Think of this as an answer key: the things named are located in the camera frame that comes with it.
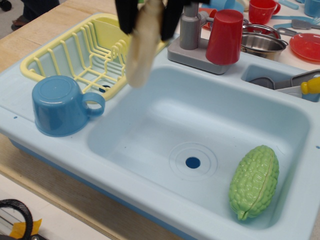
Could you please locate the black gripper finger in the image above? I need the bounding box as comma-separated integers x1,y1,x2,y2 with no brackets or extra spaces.
160,0,184,41
115,0,139,34

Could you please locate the translucent white detergent bottle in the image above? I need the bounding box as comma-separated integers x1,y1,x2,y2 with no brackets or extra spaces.
126,0,165,88

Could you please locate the yellow drying rack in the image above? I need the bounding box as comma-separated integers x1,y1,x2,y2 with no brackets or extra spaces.
19,13,169,102

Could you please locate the light blue toy sink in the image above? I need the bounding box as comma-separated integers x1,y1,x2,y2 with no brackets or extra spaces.
0,48,320,240

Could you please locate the grey toy faucet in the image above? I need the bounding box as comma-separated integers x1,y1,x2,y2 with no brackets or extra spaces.
167,2,231,75

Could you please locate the teal cup behind faucet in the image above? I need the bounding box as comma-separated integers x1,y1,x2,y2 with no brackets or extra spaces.
201,0,245,13

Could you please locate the red upside-down tumbler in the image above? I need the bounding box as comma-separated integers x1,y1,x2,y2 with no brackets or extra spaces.
205,9,244,66

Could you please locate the stainless steel pot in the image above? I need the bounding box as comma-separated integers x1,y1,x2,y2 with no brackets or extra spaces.
241,24,289,61

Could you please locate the blue upside-down cup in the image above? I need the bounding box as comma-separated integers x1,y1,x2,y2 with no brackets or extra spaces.
31,75,105,137

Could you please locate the grey toy spatula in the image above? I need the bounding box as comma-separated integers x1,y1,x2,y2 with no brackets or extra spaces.
274,19,320,37

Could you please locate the teal cup top right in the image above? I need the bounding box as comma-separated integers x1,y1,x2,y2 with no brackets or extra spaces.
304,0,320,17

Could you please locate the red plastic plate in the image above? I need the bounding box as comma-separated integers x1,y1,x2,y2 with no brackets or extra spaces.
289,33,320,62

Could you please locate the grey toy pan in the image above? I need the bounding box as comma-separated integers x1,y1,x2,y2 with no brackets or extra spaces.
249,69,320,90

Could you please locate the teal toy utensil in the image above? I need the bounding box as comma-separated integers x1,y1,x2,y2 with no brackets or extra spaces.
271,15,320,29

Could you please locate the green bitter melon toy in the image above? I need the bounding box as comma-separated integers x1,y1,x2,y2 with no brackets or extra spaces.
228,145,280,221

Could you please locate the orange tape piece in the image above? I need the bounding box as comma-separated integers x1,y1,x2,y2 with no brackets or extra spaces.
9,219,42,239

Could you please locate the red cup with handle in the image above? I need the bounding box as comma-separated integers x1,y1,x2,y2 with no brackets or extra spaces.
248,0,281,25

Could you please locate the yellow-handled utensil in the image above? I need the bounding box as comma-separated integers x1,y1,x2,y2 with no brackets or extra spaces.
300,77,320,95

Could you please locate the black braided cable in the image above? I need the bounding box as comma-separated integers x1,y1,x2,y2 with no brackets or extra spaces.
0,198,34,238

